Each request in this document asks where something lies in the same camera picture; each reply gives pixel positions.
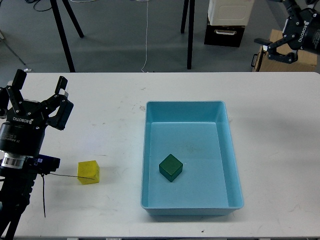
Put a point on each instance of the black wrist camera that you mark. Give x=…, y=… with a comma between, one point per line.
x=43, y=164

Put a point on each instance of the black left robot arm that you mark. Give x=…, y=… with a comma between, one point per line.
x=17, y=185

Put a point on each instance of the yellow block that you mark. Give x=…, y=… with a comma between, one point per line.
x=88, y=172

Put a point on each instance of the wooden box with handles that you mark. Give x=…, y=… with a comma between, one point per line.
x=277, y=56

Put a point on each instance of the black table leg pair right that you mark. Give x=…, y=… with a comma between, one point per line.
x=188, y=11

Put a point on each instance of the black thin cable tie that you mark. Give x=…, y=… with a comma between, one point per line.
x=72, y=176

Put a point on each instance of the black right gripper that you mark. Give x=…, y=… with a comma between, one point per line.
x=305, y=27

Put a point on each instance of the black drawer cabinet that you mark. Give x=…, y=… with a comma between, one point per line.
x=224, y=35

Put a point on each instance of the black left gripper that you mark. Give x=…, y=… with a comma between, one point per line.
x=23, y=131

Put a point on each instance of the light blue plastic bin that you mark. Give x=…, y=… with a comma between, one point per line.
x=198, y=134

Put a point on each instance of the green block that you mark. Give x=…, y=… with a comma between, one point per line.
x=170, y=167

